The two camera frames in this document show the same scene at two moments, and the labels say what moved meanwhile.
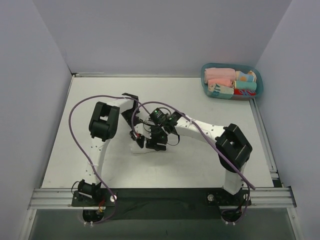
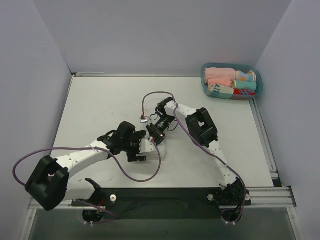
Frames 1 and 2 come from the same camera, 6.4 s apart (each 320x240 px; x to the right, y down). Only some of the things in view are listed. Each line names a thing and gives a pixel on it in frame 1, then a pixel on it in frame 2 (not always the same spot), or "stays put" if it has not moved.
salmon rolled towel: (225, 82) stays put
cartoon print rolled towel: (241, 76) stays put
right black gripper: (155, 144) stays put
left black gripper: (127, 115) -> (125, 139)
